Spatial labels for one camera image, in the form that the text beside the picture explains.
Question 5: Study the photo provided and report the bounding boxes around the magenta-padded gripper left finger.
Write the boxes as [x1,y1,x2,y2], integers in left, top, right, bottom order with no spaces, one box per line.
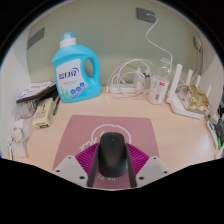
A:
[52,143,100,188]

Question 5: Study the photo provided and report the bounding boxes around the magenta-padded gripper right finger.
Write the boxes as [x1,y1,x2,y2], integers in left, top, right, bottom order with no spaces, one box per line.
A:
[125,143,171,188]

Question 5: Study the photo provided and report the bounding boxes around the black computer mouse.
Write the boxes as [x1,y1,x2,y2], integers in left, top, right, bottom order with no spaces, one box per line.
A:
[97,131,128,179]

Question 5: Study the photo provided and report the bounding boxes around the pink mouse pad with drawing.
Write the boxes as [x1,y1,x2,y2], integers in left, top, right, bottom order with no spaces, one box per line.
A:
[52,114,160,190]

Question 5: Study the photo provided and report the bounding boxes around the clear plastic bags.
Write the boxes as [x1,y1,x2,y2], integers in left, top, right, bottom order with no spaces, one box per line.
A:
[6,99,36,159]

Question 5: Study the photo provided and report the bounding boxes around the small beige box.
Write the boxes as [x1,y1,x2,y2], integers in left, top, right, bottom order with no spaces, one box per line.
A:
[31,97,55,130]

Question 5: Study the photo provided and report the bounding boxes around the black pen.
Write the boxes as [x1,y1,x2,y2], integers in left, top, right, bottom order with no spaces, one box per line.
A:
[52,94,61,116]

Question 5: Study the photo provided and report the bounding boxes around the white remote control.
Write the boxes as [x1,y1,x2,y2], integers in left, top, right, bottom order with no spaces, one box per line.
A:
[205,119,221,148]

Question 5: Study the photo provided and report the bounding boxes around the white router with antennas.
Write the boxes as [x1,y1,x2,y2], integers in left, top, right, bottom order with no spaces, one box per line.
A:
[165,63,214,120]

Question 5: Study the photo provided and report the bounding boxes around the clear plastic bottle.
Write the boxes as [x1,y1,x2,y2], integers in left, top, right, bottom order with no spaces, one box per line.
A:
[147,57,172,106]

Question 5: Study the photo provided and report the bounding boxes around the gold foil snack bag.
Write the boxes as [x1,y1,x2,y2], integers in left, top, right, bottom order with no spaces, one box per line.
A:
[185,85,211,114]

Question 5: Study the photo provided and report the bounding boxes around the white power strip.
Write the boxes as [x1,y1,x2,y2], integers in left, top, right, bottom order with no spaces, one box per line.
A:
[109,82,151,95]

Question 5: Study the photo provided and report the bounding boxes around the stack of books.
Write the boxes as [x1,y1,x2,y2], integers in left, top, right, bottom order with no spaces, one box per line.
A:
[15,79,58,104]

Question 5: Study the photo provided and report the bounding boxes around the blue detergent bottle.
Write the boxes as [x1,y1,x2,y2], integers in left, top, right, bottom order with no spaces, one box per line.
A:
[51,31,103,104]

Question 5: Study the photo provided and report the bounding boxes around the white coiled cable bundle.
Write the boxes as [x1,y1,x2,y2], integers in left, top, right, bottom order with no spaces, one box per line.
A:
[105,58,156,105]

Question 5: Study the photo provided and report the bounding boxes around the white wall socket cable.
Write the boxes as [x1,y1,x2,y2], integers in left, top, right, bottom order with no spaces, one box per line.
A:
[145,17,174,68]

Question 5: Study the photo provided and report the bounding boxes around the white wall charger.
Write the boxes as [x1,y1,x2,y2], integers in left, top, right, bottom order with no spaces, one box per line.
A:
[193,35,203,51]

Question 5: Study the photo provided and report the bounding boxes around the grey blank wall plate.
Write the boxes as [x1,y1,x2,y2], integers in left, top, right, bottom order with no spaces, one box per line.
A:
[26,26,46,50]

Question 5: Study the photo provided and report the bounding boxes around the grey wall socket plate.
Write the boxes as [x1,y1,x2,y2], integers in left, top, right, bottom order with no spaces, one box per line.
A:
[135,7,157,24]

